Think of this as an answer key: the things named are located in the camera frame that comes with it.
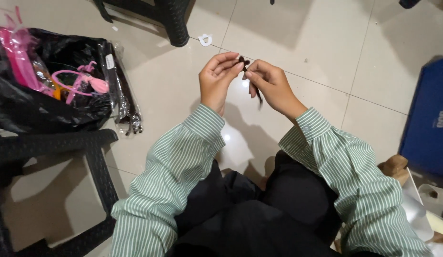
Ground person's right hand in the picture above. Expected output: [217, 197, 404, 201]
[242, 59, 308, 121]

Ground person's left hand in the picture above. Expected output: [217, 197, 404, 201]
[199, 52, 246, 117]

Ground brown pipe cleaner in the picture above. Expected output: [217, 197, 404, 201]
[237, 56, 264, 110]

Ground black plastic chair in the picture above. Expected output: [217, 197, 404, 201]
[92, 0, 192, 48]

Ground clear packet dark pipe cleaners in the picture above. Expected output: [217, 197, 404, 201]
[99, 41, 144, 138]

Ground pink pipe cleaner figure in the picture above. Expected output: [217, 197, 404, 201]
[51, 60, 110, 105]

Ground person's black trousers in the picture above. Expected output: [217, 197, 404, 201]
[164, 149, 351, 257]

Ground black plastic stool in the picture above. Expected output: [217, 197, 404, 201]
[0, 128, 120, 257]

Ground brown wooden piece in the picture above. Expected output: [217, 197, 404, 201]
[377, 154, 410, 186]

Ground blue cardboard box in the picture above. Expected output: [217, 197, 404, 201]
[398, 55, 443, 180]

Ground orange pipe cleaner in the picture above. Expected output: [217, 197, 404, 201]
[51, 78, 62, 101]

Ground black plastic bag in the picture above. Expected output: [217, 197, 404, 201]
[0, 26, 114, 133]

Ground white plastic bag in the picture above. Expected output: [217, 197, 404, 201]
[399, 168, 443, 257]

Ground pink pipe cleaner packet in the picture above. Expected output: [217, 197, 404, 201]
[0, 5, 55, 98]

